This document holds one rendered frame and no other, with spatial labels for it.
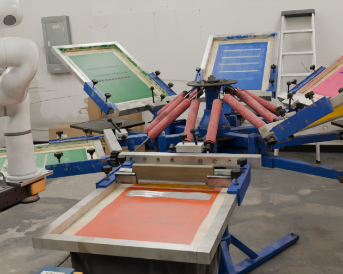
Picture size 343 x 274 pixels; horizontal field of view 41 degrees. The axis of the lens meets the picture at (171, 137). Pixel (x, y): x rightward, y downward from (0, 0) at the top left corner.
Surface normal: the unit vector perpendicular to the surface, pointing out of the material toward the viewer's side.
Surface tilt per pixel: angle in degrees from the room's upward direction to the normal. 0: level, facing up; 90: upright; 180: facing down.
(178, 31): 90
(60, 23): 90
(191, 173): 90
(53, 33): 90
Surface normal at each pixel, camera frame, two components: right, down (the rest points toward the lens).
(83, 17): -0.29, 0.23
